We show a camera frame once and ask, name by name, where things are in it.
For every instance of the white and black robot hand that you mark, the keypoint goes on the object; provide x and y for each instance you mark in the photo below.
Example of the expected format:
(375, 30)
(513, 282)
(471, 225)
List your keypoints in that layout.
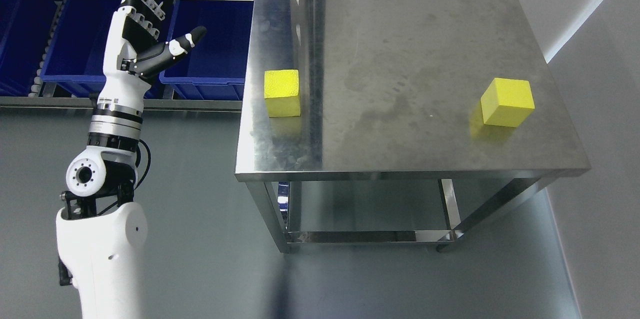
(135, 54)

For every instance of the metal roller shelf rack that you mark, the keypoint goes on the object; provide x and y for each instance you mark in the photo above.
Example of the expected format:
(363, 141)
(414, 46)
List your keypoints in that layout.
(75, 104)

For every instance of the stainless steel table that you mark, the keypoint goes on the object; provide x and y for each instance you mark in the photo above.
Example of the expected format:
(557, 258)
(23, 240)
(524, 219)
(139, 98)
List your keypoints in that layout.
(391, 90)

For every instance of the yellow foam block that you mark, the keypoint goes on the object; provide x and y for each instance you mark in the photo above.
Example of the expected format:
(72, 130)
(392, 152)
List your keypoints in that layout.
(507, 102)
(281, 92)

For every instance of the blue plastic bin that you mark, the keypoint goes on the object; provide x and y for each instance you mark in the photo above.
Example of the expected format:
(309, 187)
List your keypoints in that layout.
(216, 68)
(24, 33)
(75, 57)

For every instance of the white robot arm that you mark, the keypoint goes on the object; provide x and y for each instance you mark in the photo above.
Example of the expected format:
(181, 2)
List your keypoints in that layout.
(101, 231)

